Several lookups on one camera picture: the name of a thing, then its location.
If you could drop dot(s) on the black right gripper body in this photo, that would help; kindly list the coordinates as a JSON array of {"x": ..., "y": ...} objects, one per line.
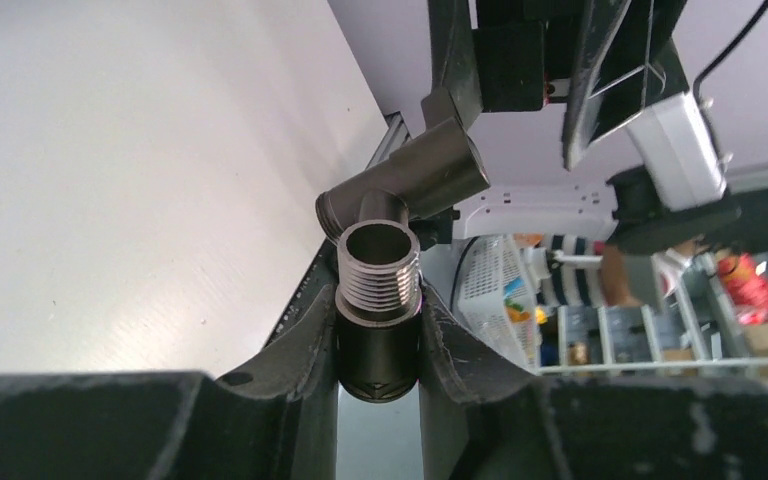
[{"x": 525, "y": 52}]

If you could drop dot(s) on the white plastic basket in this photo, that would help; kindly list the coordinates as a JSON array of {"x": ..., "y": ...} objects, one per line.
[{"x": 497, "y": 302}]

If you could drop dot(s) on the aluminium frame rail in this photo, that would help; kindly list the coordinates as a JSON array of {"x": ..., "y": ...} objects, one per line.
[{"x": 396, "y": 136}]

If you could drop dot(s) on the silver tee pipe fitting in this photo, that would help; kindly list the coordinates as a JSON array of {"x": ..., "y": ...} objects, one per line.
[{"x": 379, "y": 301}]

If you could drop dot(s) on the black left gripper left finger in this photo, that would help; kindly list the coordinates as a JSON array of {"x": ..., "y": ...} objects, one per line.
[{"x": 274, "y": 417}]

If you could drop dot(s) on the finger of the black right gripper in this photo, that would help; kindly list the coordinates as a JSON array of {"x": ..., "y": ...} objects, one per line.
[
  {"x": 455, "y": 91},
  {"x": 625, "y": 61}
]

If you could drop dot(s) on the metal wire rack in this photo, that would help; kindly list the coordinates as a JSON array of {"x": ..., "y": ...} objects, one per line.
[{"x": 698, "y": 330}]

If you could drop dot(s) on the dark metal faucet handle valve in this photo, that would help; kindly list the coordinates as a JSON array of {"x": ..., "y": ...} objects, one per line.
[{"x": 428, "y": 174}]

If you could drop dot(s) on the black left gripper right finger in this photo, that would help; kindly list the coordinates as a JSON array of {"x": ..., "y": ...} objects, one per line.
[{"x": 483, "y": 417}]

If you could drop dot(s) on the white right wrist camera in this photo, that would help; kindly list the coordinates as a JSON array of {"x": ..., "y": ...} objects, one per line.
[{"x": 677, "y": 151}]

